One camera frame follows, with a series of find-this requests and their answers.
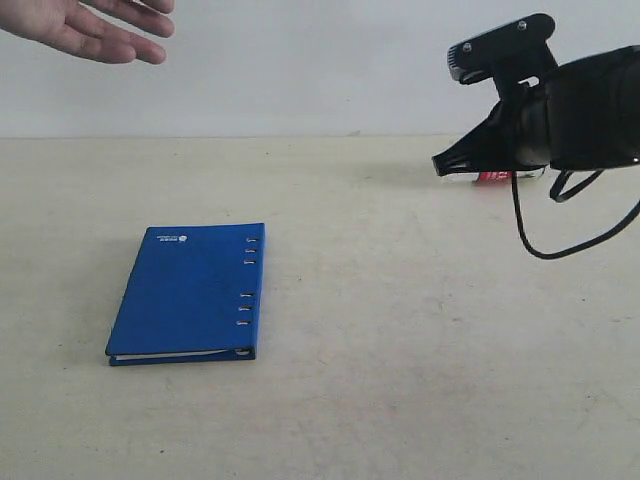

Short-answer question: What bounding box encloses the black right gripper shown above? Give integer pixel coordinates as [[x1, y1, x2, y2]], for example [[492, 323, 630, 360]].
[[432, 77, 550, 176]]

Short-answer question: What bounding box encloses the clear water bottle red label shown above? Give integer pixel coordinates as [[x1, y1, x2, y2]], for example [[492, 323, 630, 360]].
[[441, 167, 546, 185]]

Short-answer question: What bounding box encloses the blue ring-bound notebook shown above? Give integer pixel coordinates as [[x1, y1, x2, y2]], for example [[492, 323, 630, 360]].
[[105, 223, 266, 366]]

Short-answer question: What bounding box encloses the person's bare hand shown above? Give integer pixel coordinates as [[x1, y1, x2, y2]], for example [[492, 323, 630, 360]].
[[1, 0, 175, 65]]

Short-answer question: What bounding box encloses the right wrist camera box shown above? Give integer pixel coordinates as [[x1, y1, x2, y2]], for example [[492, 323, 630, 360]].
[[446, 13, 558, 100]]

